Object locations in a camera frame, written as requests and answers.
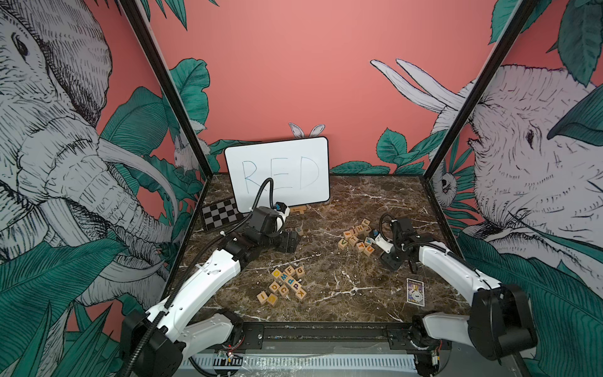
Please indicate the black white checkerboard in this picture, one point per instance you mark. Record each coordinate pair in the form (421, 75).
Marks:
(220, 214)

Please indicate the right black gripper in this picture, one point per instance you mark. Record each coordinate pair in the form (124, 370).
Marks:
(390, 262)

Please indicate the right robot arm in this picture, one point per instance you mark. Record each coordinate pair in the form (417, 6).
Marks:
(500, 321)

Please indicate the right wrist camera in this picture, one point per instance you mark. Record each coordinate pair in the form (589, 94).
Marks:
(386, 245)

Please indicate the wooden block letter K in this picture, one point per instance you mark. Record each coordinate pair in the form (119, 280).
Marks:
(301, 294)

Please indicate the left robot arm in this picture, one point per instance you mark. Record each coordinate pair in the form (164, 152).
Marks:
(157, 341)

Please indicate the wooden board stand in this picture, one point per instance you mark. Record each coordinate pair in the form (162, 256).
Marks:
(299, 210)

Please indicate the playing card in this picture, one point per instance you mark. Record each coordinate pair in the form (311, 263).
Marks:
(415, 292)

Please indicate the white slotted cable duct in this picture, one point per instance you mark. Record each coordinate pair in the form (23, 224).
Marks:
(272, 362)

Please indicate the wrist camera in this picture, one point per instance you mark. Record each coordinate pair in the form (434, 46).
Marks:
(386, 245)
(283, 211)

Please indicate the wooden block orange I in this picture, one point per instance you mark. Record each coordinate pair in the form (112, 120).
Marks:
(262, 297)

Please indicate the plain yellow wooden block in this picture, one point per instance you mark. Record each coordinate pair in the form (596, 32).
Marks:
(272, 300)

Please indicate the white dry-erase board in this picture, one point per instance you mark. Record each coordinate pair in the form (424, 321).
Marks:
(299, 169)

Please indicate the wooden block letter G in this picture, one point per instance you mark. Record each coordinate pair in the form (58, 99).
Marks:
(300, 272)

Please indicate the wooden block letter U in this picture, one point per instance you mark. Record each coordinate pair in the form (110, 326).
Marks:
(368, 250)

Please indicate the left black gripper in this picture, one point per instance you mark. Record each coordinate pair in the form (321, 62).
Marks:
(288, 241)

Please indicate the black front rail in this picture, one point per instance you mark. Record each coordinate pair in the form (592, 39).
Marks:
(255, 335)

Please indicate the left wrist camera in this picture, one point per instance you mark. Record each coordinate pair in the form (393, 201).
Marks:
(283, 211)

